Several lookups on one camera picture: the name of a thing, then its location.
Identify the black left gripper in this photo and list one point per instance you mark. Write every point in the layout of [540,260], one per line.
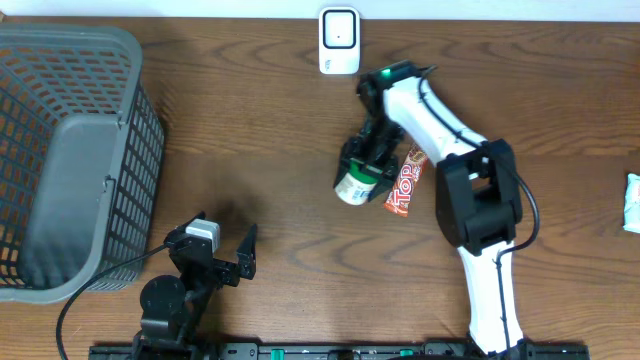
[230,276]

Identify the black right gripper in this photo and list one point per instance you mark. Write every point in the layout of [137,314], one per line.
[348,152]

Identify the green lid jar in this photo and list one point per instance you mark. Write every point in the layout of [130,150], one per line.
[357,184]

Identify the red Top chocolate bar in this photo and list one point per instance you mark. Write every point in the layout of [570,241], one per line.
[399,197]

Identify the teal wet wipes pack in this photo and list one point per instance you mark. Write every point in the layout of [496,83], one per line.
[632,204]

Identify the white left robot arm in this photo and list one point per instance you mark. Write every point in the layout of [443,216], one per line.
[173,306]

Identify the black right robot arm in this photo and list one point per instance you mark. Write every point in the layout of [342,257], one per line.
[479,192]

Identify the white barcode scanner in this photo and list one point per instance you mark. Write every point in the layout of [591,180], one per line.
[339,40]

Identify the grey plastic basket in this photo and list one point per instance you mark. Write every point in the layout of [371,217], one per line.
[81,154]

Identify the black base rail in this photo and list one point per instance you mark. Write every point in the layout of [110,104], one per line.
[253,351]

